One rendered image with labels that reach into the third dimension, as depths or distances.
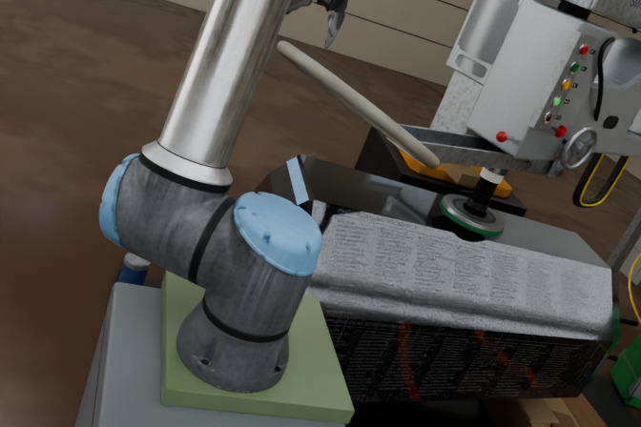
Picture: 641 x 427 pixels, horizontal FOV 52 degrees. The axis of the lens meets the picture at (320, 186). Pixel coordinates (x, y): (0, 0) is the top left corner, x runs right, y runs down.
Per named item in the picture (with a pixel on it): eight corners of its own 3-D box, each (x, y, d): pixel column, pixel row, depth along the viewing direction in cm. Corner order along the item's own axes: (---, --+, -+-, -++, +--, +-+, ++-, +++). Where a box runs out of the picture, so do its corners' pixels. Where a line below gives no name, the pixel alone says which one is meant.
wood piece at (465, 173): (437, 163, 284) (442, 152, 282) (456, 167, 288) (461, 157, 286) (457, 184, 267) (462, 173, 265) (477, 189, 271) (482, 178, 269)
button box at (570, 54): (542, 127, 193) (589, 34, 183) (548, 131, 191) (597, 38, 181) (526, 125, 188) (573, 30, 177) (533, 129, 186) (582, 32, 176)
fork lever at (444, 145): (518, 152, 230) (525, 139, 228) (562, 180, 217) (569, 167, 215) (378, 132, 185) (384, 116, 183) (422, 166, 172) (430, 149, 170)
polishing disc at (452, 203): (472, 231, 202) (474, 228, 201) (429, 195, 217) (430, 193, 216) (516, 232, 214) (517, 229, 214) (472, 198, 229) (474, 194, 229)
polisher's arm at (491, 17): (440, 40, 283) (465, -18, 273) (485, 50, 306) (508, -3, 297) (588, 115, 237) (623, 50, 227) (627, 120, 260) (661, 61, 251)
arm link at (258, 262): (276, 350, 100) (316, 255, 93) (176, 301, 102) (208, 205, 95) (304, 303, 114) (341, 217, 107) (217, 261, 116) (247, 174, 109)
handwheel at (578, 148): (558, 157, 214) (581, 115, 208) (584, 172, 207) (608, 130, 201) (532, 155, 204) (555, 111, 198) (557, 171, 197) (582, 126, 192)
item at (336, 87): (352, 111, 197) (358, 103, 196) (465, 195, 163) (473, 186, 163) (241, 23, 161) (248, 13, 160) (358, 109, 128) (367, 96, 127)
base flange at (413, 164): (384, 129, 318) (388, 119, 316) (474, 155, 331) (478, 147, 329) (410, 171, 275) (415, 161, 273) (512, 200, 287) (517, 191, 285)
